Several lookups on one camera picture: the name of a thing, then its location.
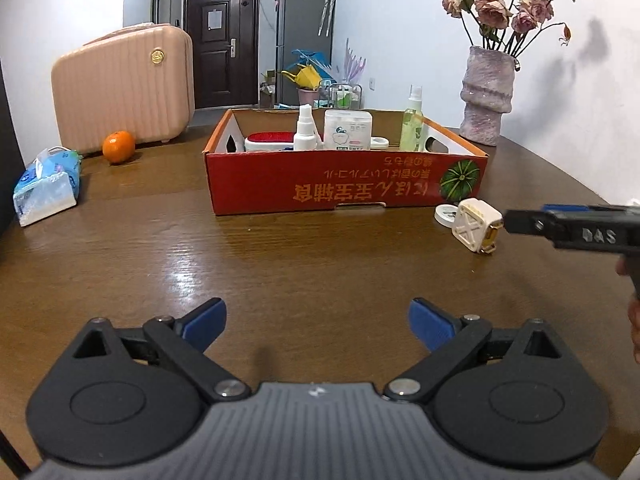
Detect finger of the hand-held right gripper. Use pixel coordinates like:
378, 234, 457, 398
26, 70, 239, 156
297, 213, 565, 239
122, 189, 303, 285
542, 203, 626, 213
502, 208, 564, 239

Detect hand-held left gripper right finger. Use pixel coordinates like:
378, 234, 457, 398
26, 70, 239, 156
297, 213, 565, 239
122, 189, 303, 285
384, 298, 562, 404

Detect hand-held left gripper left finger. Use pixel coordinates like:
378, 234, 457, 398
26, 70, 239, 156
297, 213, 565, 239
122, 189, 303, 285
72, 297, 252, 404

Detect white square adapter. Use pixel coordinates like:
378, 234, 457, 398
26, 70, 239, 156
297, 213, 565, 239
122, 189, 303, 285
452, 198, 504, 255

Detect green spray bottle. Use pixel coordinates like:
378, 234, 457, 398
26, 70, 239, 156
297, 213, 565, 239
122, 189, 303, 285
399, 85, 429, 152

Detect red cardboard box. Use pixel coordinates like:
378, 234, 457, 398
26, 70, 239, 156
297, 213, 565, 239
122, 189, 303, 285
202, 108, 490, 216

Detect person's right hand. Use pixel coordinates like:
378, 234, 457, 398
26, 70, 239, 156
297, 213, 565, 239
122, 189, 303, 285
616, 256, 640, 367

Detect white round lid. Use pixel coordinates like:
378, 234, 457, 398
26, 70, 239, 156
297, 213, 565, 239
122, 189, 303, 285
434, 203, 461, 229

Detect pink textured vase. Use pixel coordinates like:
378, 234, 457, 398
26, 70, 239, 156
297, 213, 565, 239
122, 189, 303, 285
459, 45, 517, 147

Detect red and white lint brush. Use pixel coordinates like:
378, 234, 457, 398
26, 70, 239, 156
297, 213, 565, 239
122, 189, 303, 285
244, 131, 296, 152

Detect orange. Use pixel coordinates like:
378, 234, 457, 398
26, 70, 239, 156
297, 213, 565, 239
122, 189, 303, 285
102, 130, 137, 164

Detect white cotton swab box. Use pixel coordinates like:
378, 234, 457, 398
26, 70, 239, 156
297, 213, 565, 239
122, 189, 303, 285
323, 109, 374, 152

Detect blue tissue packet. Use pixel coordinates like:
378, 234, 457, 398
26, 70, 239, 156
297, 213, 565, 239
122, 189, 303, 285
12, 146, 83, 227

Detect white spray bottle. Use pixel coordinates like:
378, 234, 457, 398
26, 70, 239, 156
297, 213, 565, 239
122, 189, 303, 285
293, 104, 322, 152

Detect dried pink roses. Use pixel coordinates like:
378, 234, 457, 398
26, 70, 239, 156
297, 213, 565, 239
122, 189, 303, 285
409, 0, 597, 59

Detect purple feather decoration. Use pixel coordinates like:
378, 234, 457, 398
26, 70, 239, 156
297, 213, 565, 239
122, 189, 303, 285
344, 37, 368, 86

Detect small cardboard carton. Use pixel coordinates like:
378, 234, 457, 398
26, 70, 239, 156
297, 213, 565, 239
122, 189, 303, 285
260, 72, 278, 109

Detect pink ribbed suitcase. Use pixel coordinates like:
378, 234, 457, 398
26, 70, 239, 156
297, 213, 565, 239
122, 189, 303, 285
51, 23, 196, 156

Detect dark brown door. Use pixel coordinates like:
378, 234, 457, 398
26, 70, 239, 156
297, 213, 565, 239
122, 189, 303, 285
183, 0, 261, 110

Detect blue plastic bag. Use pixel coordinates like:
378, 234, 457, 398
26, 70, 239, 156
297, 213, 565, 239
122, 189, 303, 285
291, 48, 332, 79

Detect hanging umbrellas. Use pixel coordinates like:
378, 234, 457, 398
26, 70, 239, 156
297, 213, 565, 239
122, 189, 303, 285
318, 0, 337, 37

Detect grey refrigerator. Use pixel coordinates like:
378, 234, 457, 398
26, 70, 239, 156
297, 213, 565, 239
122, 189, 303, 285
276, 0, 335, 107

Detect wire storage rack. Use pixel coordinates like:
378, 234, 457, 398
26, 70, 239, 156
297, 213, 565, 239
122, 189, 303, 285
327, 82, 364, 110

